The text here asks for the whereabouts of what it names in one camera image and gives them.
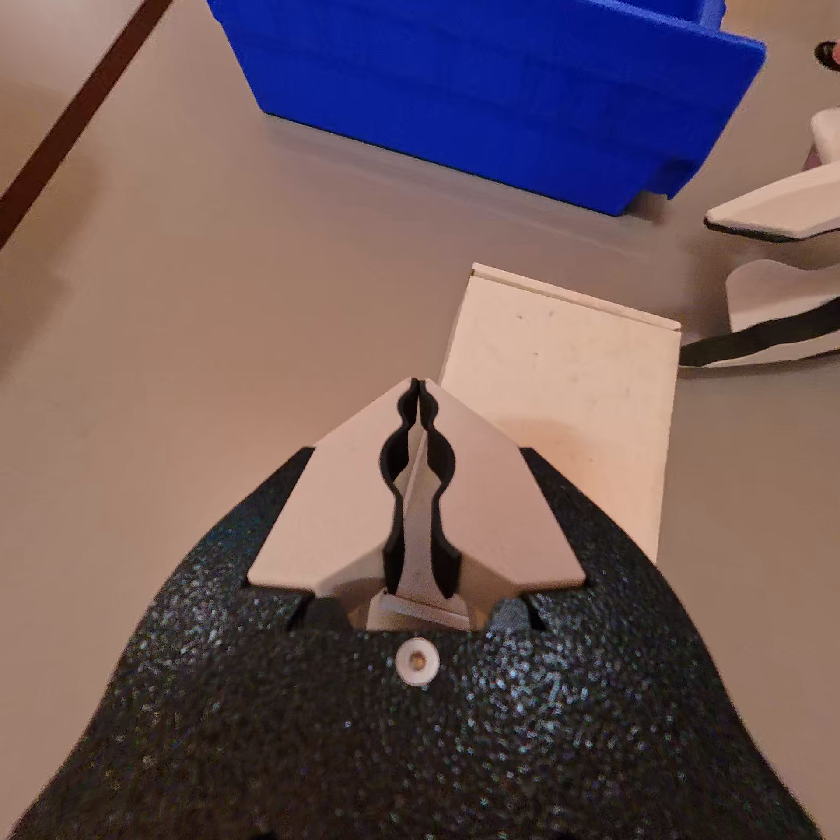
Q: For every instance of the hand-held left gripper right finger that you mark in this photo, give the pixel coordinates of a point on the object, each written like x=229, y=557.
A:
x=505, y=525

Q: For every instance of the blue plastic bin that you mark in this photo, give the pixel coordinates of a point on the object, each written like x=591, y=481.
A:
x=492, y=85

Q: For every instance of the white cardboard mailer box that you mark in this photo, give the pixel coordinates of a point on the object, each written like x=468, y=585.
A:
x=577, y=394

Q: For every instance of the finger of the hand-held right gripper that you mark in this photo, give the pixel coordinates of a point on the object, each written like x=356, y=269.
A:
x=787, y=203
x=774, y=295

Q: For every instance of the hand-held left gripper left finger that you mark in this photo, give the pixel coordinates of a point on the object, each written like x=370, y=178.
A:
x=328, y=525

